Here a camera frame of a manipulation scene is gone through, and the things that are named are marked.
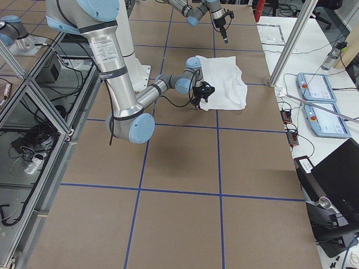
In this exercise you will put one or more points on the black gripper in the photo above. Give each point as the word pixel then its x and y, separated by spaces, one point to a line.
pixel 219 23
pixel 202 96

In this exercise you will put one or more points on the white printed t-shirt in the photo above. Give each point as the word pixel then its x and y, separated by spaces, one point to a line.
pixel 226 77

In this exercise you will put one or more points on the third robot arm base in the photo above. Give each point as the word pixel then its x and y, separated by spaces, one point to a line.
pixel 15 36

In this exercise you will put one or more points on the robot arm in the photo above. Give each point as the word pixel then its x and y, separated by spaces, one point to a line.
pixel 97 22
pixel 194 15

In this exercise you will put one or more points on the far blue teach pendant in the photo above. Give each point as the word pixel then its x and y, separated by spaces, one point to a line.
pixel 315 87

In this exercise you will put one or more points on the blue teach pendant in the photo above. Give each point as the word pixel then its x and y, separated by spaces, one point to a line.
pixel 324 124
pixel 315 87

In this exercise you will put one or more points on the clear water bottle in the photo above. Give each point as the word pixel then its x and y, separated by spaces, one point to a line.
pixel 334 55

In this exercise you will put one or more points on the near blue teach pendant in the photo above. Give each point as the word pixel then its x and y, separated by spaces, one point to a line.
pixel 324 124

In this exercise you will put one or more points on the black laptop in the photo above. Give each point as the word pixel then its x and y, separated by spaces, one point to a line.
pixel 335 177

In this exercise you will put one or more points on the aluminium frame post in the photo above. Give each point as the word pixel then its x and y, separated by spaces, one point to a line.
pixel 294 36

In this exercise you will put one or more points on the aluminium side frame rail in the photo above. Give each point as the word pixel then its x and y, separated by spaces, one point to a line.
pixel 46 95

